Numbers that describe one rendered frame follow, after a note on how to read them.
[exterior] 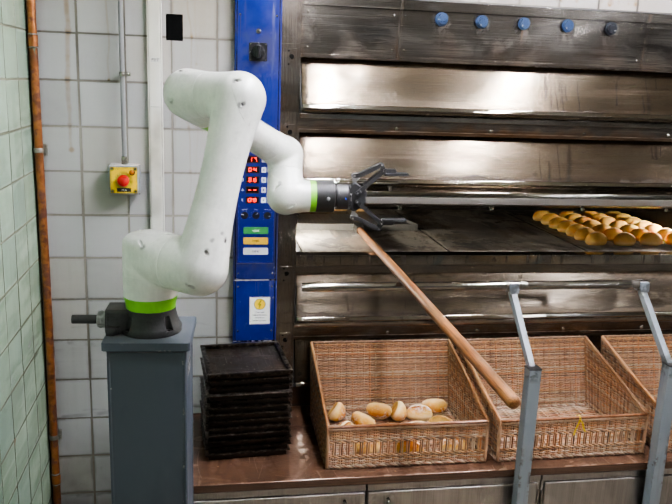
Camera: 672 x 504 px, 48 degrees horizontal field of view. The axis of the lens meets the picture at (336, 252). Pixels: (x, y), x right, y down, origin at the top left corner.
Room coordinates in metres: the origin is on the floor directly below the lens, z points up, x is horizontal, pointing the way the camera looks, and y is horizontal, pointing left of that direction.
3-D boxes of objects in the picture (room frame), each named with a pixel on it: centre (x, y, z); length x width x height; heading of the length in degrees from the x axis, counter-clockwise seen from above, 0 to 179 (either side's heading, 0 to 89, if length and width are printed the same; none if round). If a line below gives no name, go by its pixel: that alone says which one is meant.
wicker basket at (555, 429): (2.59, -0.79, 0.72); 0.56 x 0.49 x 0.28; 101
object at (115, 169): (2.56, 0.73, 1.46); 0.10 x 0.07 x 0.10; 100
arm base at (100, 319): (1.76, 0.51, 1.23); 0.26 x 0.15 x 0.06; 97
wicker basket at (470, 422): (2.49, -0.22, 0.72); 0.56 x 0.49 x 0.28; 100
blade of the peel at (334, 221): (3.38, -0.06, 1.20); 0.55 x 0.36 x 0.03; 99
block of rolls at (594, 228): (3.39, -1.23, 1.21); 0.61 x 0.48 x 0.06; 10
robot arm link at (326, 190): (2.16, 0.04, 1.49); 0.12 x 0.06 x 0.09; 9
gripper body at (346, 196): (2.17, -0.04, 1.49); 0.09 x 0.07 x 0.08; 99
